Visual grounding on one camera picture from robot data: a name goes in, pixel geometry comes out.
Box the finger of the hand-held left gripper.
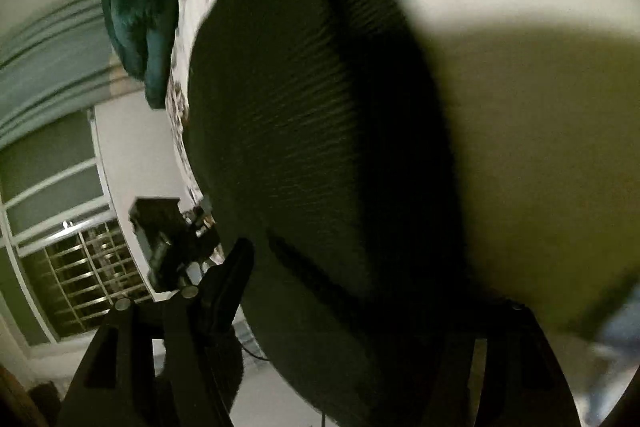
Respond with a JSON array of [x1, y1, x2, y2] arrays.
[[184, 199, 222, 266]]

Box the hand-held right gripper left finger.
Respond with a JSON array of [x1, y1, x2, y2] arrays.
[[57, 237, 256, 427]]

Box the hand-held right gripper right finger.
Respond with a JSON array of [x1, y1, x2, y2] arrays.
[[434, 301, 584, 427]]

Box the black white-striped garment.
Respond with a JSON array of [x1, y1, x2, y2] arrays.
[[184, 0, 478, 427]]

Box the window with metal grille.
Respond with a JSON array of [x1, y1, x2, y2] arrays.
[[0, 106, 157, 348]]

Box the striped curtain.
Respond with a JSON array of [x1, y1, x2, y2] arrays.
[[0, 0, 113, 148]]

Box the black cable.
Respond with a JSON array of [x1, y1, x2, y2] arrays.
[[239, 339, 273, 364]]

